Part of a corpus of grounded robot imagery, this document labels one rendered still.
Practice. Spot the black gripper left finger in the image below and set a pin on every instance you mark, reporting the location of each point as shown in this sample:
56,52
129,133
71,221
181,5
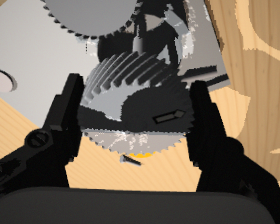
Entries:
47,150

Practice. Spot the small grey bolt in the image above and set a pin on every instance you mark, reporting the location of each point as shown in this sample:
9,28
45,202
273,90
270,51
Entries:
123,159

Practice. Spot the white toothed gear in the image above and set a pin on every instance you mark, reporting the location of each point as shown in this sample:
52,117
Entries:
135,104

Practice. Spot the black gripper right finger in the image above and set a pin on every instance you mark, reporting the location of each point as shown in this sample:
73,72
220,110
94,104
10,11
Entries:
221,159

